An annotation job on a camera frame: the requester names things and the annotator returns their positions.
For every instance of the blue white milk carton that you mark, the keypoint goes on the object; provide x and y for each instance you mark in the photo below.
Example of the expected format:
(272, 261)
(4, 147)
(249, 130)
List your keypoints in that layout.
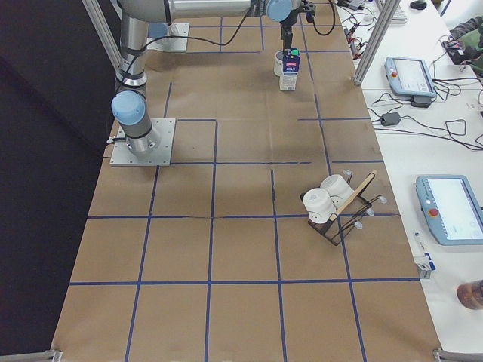
(290, 66)

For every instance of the white mug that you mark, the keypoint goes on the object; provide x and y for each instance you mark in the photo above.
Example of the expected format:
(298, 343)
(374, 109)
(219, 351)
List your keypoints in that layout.
(278, 64)

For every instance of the teach pendant near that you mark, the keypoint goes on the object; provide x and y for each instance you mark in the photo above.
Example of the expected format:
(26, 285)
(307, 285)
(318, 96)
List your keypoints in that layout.
(450, 208)

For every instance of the black wire cup rack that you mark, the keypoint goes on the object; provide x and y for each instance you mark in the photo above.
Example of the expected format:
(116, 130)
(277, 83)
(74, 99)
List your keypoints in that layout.
(350, 218)

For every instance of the aluminium frame post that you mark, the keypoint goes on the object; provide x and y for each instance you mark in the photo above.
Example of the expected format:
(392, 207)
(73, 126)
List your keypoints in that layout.
(382, 24)

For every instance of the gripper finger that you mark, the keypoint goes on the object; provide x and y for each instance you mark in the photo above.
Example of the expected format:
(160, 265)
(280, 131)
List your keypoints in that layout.
(287, 38)

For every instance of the teach pendant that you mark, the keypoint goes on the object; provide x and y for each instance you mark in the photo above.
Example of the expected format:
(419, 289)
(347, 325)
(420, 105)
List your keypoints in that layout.
(409, 77)
(450, 208)

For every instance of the small blue white box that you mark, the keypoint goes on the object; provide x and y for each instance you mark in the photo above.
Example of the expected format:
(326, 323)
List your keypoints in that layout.
(423, 260)

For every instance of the black power adapter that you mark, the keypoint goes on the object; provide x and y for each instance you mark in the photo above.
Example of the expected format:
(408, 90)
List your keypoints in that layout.
(390, 119)

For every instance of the brown glass jar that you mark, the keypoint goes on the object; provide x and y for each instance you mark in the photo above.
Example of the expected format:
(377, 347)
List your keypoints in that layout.
(470, 295)

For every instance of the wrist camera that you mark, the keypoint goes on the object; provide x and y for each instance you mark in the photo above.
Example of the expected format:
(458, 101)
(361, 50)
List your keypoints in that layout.
(308, 8)

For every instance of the white cup front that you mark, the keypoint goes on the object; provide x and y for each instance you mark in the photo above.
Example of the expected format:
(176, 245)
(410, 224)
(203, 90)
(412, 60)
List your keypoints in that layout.
(319, 205)

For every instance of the white cup rear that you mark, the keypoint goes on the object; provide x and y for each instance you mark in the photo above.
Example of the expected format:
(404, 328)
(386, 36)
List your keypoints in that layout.
(338, 189)

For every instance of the white cup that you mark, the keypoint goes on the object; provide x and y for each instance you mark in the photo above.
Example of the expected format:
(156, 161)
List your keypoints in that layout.
(319, 205)
(338, 189)

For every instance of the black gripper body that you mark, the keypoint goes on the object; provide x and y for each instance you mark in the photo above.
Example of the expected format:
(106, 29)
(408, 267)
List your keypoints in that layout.
(286, 26)

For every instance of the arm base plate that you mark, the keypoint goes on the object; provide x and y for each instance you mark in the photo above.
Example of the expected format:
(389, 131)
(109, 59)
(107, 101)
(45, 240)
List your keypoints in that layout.
(154, 149)
(168, 38)

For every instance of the wooden spatula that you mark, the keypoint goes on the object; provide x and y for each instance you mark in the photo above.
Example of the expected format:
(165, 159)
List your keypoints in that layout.
(358, 191)

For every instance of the teach pendant far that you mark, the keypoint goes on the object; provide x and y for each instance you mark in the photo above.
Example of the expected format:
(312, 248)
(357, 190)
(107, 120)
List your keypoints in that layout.
(409, 77)

